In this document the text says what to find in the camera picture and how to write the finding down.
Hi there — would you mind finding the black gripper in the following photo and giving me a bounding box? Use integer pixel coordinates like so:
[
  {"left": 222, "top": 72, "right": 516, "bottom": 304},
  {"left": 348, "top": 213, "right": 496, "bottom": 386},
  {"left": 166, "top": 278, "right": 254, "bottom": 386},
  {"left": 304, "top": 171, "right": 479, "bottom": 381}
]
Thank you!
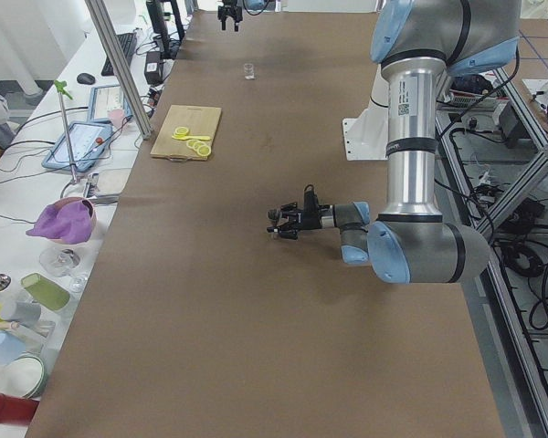
[
  {"left": 217, "top": 0, "right": 243, "bottom": 32},
  {"left": 273, "top": 201, "right": 334, "bottom": 240}
]

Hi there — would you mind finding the steel jigger measuring cup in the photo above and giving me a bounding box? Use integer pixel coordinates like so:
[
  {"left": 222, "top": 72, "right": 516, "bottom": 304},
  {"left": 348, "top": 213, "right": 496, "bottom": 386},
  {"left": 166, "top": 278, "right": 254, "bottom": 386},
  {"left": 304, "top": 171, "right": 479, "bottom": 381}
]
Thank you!
[{"left": 267, "top": 209, "right": 280, "bottom": 238}]

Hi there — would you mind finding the clear glass cup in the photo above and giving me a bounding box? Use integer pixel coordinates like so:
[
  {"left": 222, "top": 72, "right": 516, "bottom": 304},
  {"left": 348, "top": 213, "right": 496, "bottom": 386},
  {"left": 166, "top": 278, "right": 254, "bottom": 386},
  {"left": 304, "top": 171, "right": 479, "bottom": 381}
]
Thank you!
[{"left": 243, "top": 63, "right": 256, "bottom": 80}]

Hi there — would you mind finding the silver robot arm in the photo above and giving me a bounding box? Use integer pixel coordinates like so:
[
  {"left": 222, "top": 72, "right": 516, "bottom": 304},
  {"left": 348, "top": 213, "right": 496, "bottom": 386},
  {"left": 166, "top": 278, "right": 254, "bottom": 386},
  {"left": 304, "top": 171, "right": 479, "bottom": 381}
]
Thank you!
[
  {"left": 217, "top": 0, "right": 282, "bottom": 32},
  {"left": 269, "top": 1, "right": 521, "bottom": 284}
]

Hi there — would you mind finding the pink plastic cup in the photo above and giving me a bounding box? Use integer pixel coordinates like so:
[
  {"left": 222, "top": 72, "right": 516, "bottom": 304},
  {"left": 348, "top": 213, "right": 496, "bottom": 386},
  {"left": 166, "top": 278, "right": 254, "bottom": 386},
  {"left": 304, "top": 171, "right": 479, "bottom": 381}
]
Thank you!
[{"left": 108, "top": 108, "right": 125, "bottom": 130}]

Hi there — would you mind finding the green plastic cup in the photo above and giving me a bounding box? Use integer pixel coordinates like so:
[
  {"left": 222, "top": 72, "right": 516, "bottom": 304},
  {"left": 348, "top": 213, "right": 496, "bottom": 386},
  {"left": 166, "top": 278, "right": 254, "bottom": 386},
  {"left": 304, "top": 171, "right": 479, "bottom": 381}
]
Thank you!
[{"left": 20, "top": 273, "right": 70, "bottom": 311}]

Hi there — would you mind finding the light blue cup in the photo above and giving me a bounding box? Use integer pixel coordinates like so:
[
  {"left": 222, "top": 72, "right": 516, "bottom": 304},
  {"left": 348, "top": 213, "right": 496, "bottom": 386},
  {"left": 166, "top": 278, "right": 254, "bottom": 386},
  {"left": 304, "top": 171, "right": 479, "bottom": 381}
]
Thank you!
[{"left": 0, "top": 330, "right": 26, "bottom": 365}]

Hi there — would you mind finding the red cup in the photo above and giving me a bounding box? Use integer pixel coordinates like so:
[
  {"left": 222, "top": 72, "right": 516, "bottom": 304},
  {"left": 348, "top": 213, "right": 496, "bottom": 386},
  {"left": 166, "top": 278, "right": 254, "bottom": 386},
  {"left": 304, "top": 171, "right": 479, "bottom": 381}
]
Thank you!
[{"left": 0, "top": 393, "right": 39, "bottom": 425}]

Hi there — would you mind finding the black power adapter box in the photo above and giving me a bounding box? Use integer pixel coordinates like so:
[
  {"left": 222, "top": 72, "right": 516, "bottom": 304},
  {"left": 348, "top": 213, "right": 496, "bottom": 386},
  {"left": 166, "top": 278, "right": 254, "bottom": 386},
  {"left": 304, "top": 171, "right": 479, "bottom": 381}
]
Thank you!
[{"left": 144, "top": 51, "right": 163, "bottom": 86}]

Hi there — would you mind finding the black keyboard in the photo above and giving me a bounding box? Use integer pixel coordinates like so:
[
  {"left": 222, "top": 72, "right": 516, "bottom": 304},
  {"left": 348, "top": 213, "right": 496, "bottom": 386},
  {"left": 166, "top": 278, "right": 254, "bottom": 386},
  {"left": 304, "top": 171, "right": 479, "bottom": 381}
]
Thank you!
[{"left": 100, "top": 32, "right": 139, "bottom": 77}]

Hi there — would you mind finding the lemon slice stack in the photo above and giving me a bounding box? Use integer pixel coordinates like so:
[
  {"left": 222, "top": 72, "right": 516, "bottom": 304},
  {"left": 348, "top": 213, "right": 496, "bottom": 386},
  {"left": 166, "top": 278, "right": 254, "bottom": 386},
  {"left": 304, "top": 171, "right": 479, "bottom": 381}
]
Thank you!
[{"left": 186, "top": 140, "right": 212, "bottom": 158}]

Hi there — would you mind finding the yellow plastic knife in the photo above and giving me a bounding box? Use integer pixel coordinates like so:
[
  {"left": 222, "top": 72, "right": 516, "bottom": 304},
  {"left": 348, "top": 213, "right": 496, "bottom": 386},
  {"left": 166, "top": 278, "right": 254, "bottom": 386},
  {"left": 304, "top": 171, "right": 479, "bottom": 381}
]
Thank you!
[{"left": 172, "top": 134, "right": 212, "bottom": 141}]

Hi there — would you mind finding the lemon slice near knife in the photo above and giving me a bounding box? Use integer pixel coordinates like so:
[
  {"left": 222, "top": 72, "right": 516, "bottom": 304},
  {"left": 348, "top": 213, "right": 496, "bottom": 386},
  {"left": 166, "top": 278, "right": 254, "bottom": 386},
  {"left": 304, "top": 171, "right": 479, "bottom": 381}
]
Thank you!
[{"left": 173, "top": 126, "right": 189, "bottom": 139}]

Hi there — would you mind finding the far blue teach pendant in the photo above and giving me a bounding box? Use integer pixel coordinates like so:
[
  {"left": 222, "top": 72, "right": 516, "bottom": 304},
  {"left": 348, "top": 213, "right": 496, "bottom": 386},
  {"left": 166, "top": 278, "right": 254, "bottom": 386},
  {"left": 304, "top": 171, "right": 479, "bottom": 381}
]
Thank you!
[{"left": 88, "top": 84, "right": 132, "bottom": 122}]

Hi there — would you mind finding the blue teach pendant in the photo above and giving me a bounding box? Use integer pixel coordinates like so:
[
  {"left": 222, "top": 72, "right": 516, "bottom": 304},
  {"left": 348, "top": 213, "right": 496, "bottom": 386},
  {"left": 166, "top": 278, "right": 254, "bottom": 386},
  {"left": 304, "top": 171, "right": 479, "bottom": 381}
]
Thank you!
[
  {"left": 42, "top": 121, "right": 113, "bottom": 172},
  {"left": 88, "top": 84, "right": 132, "bottom": 122}
]

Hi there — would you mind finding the black computer mouse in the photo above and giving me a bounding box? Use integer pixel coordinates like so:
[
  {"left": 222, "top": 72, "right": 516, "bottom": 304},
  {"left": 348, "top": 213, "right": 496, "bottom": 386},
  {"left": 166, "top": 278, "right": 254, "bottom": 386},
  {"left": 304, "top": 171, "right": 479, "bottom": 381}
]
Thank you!
[{"left": 76, "top": 73, "right": 96, "bottom": 85}]

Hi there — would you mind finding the near blue teach pendant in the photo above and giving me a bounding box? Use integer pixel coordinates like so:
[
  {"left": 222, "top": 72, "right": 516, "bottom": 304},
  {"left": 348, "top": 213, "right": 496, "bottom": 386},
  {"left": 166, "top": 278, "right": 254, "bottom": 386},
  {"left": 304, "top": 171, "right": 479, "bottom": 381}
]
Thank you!
[{"left": 42, "top": 121, "right": 113, "bottom": 172}]

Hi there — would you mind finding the pink bowl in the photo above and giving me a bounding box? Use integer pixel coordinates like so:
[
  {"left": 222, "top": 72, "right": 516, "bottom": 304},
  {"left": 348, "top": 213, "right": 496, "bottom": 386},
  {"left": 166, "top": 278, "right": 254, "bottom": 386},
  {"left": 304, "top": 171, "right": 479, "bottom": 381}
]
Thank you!
[{"left": 50, "top": 197, "right": 97, "bottom": 245}]

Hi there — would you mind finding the purple cloth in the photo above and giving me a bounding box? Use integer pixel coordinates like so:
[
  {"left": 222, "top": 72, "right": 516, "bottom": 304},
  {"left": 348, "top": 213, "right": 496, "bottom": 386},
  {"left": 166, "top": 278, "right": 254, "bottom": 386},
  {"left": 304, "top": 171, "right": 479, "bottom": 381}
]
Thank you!
[{"left": 26, "top": 201, "right": 93, "bottom": 245}]

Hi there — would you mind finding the clear wine glass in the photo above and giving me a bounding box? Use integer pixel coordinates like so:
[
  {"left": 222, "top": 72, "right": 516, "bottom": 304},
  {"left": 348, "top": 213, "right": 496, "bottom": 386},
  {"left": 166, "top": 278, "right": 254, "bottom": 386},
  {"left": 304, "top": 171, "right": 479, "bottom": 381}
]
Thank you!
[{"left": 38, "top": 247, "right": 89, "bottom": 294}]

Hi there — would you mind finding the white green rimmed bowl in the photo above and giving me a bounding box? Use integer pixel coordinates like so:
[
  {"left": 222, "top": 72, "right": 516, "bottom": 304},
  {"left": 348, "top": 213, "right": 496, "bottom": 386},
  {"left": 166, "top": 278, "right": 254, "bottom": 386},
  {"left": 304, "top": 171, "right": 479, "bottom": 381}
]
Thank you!
[{"left": 0, "top": 355, "right": 47, "bottom": 399}]

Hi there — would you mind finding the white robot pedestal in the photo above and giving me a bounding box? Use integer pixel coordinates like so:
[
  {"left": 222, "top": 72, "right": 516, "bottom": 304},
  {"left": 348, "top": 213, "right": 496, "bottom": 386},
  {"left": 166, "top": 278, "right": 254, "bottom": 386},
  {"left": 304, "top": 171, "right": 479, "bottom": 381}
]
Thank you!
[{"left": 342, "top": 67, "right": 388, "bottom": 161}]

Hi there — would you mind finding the aluminium frame post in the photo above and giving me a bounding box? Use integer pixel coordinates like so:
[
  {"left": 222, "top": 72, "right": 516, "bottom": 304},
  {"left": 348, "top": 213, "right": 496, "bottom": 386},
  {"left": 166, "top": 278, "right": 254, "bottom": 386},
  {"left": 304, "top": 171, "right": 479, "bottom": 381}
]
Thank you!
[{"left": 85, "top": 0, "right": 153, "bottom": 140}]

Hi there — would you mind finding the green handled reacher grabber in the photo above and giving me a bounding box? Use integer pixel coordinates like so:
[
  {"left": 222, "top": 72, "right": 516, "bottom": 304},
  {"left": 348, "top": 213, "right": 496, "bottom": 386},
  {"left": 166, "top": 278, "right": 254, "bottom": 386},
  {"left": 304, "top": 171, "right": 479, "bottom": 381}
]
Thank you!
[{"left": 53, "top": 80, "right": 79, "bottom": 184}]

